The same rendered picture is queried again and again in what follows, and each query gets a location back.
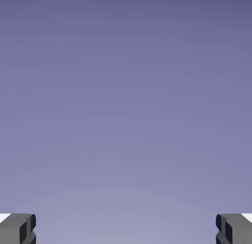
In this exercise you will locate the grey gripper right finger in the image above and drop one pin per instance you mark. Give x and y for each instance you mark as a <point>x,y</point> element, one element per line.
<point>239,229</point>

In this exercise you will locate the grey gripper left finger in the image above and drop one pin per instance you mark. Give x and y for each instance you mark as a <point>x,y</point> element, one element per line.
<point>13,229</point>

